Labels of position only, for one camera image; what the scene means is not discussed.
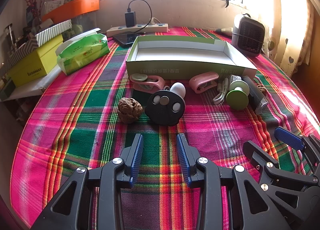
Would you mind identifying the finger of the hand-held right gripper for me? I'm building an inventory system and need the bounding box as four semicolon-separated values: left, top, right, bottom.
274;126;320;183
242;140;320;223

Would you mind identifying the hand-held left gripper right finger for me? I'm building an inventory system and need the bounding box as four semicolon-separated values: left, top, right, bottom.
176;134;292;230

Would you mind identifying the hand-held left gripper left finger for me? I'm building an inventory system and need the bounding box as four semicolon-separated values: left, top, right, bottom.
30;134;144;230

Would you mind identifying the black round device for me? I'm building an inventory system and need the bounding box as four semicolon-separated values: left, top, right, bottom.
145;90;185;127

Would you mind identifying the black bike light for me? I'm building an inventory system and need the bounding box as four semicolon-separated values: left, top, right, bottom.
241;75;268;115

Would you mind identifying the green and white spool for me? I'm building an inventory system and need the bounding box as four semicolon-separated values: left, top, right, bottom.
226;80;250;111

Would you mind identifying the white round knob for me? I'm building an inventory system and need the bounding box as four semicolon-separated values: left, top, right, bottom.
170;83;187;97

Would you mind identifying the white cable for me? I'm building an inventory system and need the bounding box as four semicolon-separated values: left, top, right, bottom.
212;78;229;106

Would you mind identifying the plain pink clip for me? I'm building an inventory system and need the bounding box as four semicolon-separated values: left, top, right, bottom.
189;71;219;94

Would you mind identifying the pink clip with green pad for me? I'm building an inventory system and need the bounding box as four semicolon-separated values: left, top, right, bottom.
129;73;165;93

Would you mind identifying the white shallow cardboard box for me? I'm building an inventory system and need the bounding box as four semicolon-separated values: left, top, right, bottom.
126;36;257;81

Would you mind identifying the plaid tablecloth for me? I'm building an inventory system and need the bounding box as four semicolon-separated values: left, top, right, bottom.
10;26;320;230

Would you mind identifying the heart patterned curtain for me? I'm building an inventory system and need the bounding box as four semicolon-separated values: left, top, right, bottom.
265;0;315;78

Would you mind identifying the grey mini heater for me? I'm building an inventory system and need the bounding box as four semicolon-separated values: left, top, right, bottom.
231;13;265;58

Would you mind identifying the green tissue pack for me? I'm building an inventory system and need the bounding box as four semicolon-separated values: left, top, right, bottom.
55;28;110;76

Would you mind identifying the black phone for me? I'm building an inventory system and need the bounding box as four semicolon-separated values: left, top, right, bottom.
112;32;143;46

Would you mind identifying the white power strip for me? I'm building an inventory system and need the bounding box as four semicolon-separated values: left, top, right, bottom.
106;23;169;38

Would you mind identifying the yellow box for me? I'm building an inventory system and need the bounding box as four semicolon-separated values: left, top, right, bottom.
7;34;64;88

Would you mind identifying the black charger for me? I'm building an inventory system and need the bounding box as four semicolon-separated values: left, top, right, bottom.
125;12;137;28

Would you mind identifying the clear glass container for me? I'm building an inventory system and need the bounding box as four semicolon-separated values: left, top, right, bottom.
71;12;99;37

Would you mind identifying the striped grey-white box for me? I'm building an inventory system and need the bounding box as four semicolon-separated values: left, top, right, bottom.
35;19;73;47

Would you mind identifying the grey chevron patterned box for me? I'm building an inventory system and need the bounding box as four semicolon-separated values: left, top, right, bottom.
0;37;38;77

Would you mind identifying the orange tray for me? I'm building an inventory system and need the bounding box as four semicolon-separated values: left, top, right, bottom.
41;0;100;24

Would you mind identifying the white printed card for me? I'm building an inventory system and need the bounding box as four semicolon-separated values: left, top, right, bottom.
44;0;65;12

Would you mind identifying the black charger cable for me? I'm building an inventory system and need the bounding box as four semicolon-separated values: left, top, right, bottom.
127;0;153;34

